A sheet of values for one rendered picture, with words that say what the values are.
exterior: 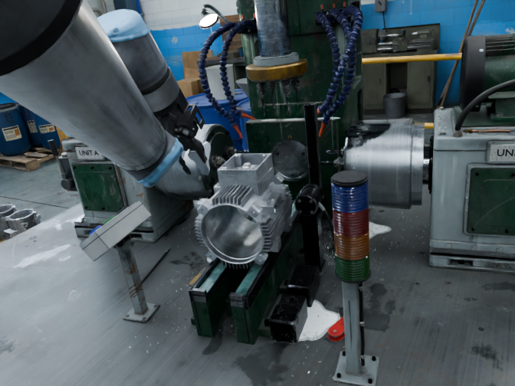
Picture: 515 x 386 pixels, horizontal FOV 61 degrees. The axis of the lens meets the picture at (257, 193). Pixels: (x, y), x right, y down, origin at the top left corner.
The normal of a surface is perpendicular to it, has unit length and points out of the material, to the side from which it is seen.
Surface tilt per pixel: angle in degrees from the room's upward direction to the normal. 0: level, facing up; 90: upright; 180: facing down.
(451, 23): 90
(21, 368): 0
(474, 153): 90
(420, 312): 0
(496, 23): 90
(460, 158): 90
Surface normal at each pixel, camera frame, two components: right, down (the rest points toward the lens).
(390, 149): -0.35, -0.21
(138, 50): 0.68, 0.38
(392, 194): -0.28, 0.70
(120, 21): -0.23, -0.66
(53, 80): 0.52, 0.85
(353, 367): -0.34, 0.40
